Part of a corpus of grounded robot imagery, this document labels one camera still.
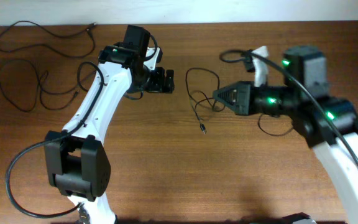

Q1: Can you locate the thin black micro-USB cable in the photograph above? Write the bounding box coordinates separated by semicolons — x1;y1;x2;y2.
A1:
0;21;98;59

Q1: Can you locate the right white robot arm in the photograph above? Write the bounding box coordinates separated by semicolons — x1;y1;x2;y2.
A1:
213;45;358;223

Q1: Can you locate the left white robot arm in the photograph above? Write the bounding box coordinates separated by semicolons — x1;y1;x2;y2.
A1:
44;25;175;223

